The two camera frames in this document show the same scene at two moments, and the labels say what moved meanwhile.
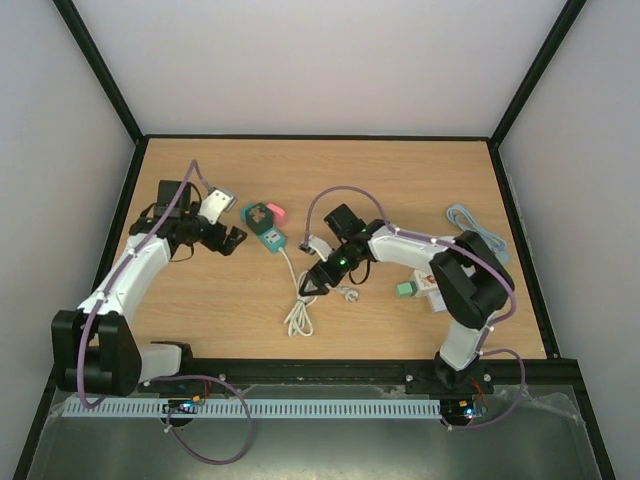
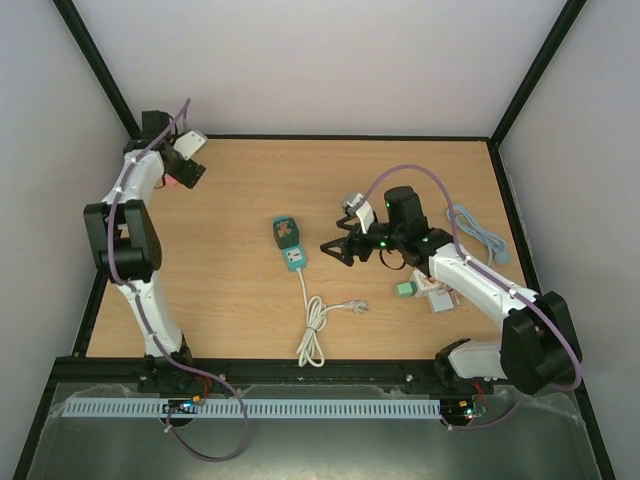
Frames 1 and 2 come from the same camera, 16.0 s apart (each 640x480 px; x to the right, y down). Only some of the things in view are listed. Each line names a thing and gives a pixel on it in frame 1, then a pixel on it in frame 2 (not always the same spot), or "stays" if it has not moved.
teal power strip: (272, 239) to (295, 257)
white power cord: (299, 323) to (309, 348)
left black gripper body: (212, 242) to (190, 177)
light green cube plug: (405, 290) stays
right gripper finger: (308, 289) to (341, 223)
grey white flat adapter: (436, 301) stays
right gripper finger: (308, 286) to (346, 255)
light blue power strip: (503, 256) stays
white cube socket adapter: (423, 280) stays
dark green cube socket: (258, 217) to (286, 232)
